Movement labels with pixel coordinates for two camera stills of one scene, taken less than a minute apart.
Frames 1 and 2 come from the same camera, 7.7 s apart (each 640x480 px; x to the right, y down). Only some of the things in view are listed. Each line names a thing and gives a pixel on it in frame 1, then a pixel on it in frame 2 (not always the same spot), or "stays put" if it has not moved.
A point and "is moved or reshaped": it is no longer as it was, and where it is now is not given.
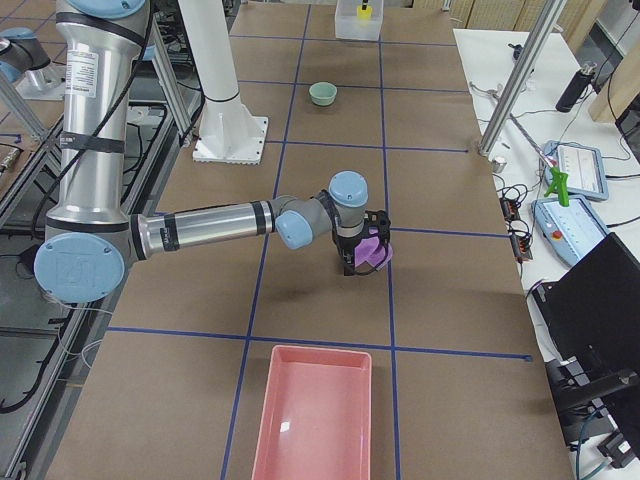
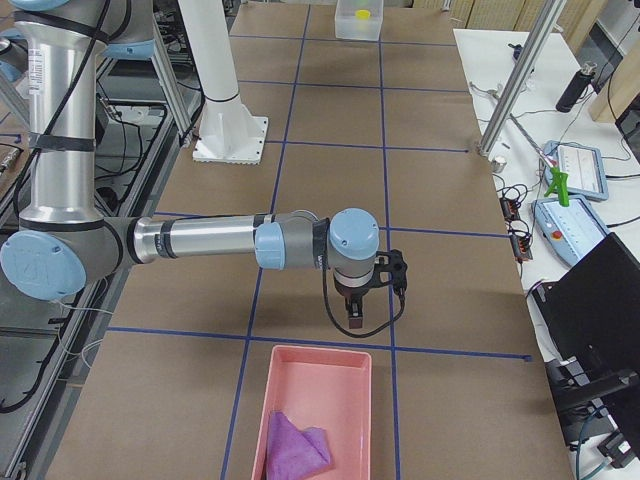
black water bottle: [575, 89] stays put
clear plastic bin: [349, 27] stays put
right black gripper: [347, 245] to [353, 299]
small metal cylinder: [498, 164] stays put
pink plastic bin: [316, 416] stays put
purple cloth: [373, 251] is moved or reshaped
